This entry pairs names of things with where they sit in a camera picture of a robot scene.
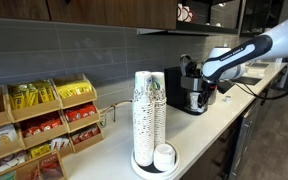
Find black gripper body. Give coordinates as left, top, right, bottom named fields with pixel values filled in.
left=200, top=79, right=218, bottom=98

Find red tea packets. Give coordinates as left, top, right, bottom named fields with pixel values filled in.
left=21, top=117, right=63, bottom=138
left=70, top=124, right=102, bottom=145
left=64, top=103, right=98, bottom=123

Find white cup lid stack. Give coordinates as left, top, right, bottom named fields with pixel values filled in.
left=153, top=143, right=177, bottom=173

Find metal wire rack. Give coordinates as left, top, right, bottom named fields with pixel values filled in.
left=98, top=99, right=134, bottom=128

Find patterned paper cup stack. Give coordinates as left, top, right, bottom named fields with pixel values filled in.
left=150, top=71, right=168, bottom=148
left=132, top=70, right=156, bottom=167

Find dark wood upper cabinet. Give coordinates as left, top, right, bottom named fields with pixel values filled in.
left=0, top=0, right=178, bottom=31

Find white and red mug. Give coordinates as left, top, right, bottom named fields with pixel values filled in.
left=177, top=3, right=196, bottom=23

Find low wooden packet tray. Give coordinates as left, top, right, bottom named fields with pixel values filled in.
left=0, top=150, right=68, bottom=180

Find white tea box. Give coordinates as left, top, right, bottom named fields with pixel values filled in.
left=0, top=123, right=18, bottom=148

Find white creamer cups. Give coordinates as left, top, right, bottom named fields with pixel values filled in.
left=0, top=151, right=28, bottom=174

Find dark wall shelf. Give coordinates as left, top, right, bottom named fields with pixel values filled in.
left=137, top=20, right=240, bottom=36

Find stainless steel bin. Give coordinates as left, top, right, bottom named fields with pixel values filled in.
left=207, top=87, right=218, bottom=105

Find black coffee machine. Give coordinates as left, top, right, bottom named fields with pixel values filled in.
left=163, top=53, right=218, bottom=116

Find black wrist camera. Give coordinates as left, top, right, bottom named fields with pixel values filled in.
left=216, top=79, right=237, bottom=95

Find dark wood base cabinet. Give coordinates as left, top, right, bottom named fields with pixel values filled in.
left=180, top=96, right=265, bottom=180

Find wooden packet organizer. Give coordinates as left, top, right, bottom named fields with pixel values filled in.
left=0, top=73, right=105, bottom=168

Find yellow-green packets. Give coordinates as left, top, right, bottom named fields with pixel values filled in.
left=28, top=143, right=52, bottom=159

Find floral paper cup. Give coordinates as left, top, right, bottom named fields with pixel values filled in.
left=188, top=92, right=202, bottom=110

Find yellow tea packets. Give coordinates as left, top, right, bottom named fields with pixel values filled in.
left=7, top=80, right=56, bottom=110
left=55, top=79, right=94, bottom=99

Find white round tray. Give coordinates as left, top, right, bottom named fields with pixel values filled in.
left=130, top=141, right=181, bottom=180

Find red packets in tray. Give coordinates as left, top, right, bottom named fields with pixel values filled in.
left=38, top=154, right=63, bottom=179

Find white packets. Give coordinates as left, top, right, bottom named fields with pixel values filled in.
left=48, top=136, right=71, bottom=151

